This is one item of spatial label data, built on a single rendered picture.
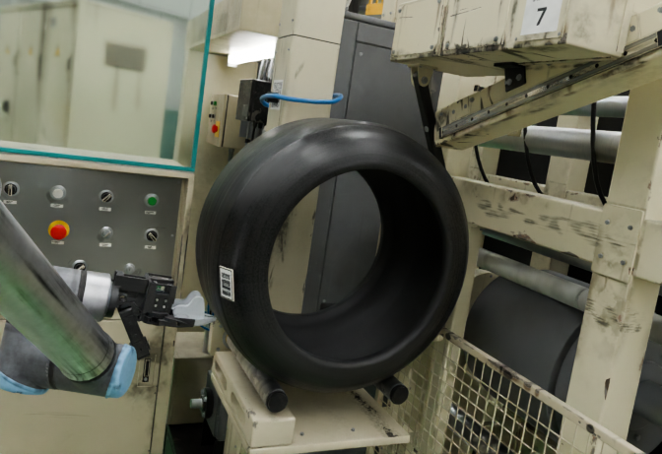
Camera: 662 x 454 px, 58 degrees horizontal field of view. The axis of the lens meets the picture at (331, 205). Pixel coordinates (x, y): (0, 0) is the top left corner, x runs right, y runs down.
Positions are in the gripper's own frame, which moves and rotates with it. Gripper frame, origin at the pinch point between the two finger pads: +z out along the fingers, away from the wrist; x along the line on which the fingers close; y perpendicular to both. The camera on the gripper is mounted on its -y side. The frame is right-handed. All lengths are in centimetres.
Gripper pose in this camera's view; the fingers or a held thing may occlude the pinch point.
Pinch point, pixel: (208, 321)
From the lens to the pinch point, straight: 124.9
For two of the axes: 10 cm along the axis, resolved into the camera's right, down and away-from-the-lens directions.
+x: -3.9, -1.7, 9.0
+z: 8.8, 2.0, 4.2
